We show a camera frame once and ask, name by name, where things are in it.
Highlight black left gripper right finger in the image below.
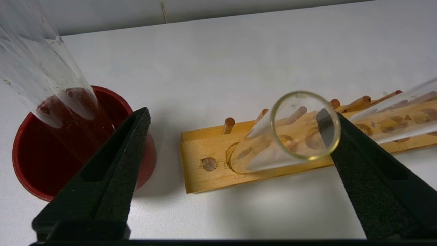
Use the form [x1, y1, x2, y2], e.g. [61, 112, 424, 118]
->
[316, 109, 437, 240]

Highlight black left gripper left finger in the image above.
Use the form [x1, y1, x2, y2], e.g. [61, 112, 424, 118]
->
[32, 107, 151, 241]

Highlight test tube with red pigment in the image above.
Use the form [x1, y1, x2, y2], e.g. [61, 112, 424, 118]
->
[348, 78, 437, 145]

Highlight test tube with yellow pigment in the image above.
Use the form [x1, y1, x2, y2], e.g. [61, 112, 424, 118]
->
[230, 91, 342, 173]

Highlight wooden test tube rack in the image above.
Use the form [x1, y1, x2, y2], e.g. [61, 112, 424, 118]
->
[180, 90, 437, 194]

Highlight dark red cup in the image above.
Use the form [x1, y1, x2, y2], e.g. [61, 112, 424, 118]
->
[12, 85, 157, 202]

